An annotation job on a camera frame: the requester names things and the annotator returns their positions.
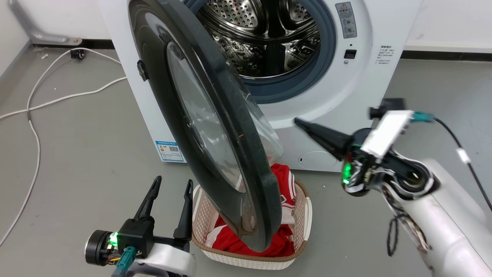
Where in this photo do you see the round white filter cover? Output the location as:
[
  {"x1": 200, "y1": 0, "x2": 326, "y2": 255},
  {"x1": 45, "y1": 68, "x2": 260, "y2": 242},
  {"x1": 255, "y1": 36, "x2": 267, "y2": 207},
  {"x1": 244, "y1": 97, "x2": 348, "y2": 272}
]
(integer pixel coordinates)
[{"x1": 299, "y1": 150, "x2": 343, "y2": 170}]

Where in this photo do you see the dark grey round washer door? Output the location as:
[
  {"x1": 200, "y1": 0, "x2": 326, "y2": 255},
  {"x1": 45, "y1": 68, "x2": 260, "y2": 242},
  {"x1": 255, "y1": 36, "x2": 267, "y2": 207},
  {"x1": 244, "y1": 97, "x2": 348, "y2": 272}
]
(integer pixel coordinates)
[{"x1": 128, "y1": 0, "x2": 283, "y2": 253}]

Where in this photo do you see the long white floor cable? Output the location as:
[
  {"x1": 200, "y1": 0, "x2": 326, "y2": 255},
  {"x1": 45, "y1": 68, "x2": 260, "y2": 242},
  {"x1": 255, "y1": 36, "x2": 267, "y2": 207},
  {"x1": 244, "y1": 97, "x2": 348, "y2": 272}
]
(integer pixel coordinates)
[{"x1": 0, "y1": 76, "x2": 128, "y2": 120}]

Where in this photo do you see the white cable with loop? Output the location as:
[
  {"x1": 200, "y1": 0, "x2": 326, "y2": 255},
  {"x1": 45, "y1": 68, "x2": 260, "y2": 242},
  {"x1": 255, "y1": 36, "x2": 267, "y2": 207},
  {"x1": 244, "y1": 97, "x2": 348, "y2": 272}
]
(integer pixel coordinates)
[{"x1": 0, "y1": 48, "x2": 122, "y2": 247}]

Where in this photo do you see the blue and white energy label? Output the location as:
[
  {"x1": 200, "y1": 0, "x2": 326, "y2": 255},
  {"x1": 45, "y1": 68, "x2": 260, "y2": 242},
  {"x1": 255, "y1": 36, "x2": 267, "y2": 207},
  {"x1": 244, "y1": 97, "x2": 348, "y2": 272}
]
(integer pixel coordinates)
[{"x1": 155, "y1": 140, "x2": 185, "y2": 163}]

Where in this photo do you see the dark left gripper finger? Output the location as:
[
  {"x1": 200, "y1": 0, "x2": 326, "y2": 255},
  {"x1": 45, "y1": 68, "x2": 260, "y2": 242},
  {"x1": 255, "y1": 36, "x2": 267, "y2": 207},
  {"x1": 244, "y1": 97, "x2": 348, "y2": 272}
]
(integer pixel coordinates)
[
  {"x1": 173, "y1": 179, "x2": 194, "y2": 242},
  {"x1": 133, "y1": 175, "x2": 163, "y2": 222}
]

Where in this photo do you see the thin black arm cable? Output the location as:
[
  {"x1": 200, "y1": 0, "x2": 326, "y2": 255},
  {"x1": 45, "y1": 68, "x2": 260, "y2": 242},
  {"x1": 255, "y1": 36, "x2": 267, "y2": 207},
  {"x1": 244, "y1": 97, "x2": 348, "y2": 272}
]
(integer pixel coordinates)
[{"x1": 409, "y1": 111, "x2": 492, "y2": 213}]

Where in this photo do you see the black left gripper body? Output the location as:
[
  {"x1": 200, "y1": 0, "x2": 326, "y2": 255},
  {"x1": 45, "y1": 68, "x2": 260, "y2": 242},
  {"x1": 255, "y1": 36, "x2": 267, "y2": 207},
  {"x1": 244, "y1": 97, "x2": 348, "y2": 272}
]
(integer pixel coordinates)
[{"x1": 85, "y1": 217, "x2": 193, "y2": 267}]

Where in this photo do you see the stainless steel washer drum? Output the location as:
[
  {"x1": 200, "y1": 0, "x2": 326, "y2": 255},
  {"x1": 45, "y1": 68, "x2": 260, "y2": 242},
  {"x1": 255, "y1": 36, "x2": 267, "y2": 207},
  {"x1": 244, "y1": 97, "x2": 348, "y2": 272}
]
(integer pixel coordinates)
[{"x1": 195, "y1": 0, "x2": 322, "y2": 78}]

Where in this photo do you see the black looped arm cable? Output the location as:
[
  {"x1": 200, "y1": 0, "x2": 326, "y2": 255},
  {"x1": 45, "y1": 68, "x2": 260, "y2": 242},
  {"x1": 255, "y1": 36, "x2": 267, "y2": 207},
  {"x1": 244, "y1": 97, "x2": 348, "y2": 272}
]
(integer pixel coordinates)
[{"x1": 386, "y1": 214, "x2": 406, "y2": 257}]

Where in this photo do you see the white front-load washing machine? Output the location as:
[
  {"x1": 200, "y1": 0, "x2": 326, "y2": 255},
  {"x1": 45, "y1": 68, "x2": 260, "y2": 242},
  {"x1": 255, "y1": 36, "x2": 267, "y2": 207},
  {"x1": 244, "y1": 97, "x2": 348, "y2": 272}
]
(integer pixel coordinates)
[{"x1": 98, "y1": 0, "x2": 423, "y2": 174}]

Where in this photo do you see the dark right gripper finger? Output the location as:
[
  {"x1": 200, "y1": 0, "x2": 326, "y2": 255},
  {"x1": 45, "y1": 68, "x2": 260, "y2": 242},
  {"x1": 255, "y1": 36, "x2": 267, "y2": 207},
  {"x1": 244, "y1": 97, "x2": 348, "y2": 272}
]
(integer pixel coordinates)
[
  {"x1": 307, "y1": 129, "x2": 349, "y2": 162},
  {"x1": 294, "y1": 117, "x2": 356, "y2": 151}
]

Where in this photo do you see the small printed text sticker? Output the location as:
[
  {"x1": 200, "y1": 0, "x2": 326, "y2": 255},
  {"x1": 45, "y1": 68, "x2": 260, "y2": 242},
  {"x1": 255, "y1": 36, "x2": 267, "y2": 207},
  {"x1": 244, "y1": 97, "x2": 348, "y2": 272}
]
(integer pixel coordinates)
[{"x1": 375, "y1": 44, "x2": 395, "y2": 65}]

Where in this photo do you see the grey warning sticker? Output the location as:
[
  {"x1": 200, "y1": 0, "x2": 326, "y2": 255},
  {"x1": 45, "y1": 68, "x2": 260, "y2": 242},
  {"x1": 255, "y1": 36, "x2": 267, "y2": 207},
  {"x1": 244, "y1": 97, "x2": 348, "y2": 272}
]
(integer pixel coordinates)
[{"x1": 335, "y1": 2, "x2": 357, "y2": 39}]

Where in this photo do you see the grey drain hose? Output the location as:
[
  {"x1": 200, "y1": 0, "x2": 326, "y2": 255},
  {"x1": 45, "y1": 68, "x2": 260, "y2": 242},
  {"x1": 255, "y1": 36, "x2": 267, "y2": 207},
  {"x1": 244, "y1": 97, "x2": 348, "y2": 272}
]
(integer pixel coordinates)
[{"x1": 8, "y1": 0, "x2": 83, "y2": 46}]

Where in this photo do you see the cream woven laundry basket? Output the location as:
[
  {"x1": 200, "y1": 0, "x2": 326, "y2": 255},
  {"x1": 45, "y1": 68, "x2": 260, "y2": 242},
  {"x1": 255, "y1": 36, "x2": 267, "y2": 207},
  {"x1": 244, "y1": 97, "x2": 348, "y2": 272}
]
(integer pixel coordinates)
[{"x1": 191, "y1": 180, "x2": 313, "y2": 270}]

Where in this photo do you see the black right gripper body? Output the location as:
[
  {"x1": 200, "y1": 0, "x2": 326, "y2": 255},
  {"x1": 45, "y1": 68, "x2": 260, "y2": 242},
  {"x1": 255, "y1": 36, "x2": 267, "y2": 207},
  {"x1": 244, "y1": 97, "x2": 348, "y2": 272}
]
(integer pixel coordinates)
[{"x1": 341, "y1": 128, "x2": 387, "y2": 198}]

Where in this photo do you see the black door latch hook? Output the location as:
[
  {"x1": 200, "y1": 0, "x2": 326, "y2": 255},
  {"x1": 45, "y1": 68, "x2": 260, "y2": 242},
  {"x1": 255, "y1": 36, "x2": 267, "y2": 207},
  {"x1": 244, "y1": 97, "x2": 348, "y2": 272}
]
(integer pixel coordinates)
[{"x1": 137, "y1": 60, "x2": 150, "y2": 82}]

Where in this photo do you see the blue-grey rubber door gasket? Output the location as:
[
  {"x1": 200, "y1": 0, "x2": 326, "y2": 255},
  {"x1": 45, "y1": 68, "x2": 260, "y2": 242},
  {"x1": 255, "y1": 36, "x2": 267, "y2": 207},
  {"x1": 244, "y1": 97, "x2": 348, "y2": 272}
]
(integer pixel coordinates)
[{"x1": 184, "y1": 0, "x2": 337, "y2": 105}]

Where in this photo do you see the red and white garment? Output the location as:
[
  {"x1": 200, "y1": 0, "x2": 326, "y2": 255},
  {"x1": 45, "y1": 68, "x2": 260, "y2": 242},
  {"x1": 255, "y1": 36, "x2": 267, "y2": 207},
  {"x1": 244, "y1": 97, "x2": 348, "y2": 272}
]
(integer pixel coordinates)
[{"x1": 205, "y1": 163, "x2": 299, "y2": 258}]

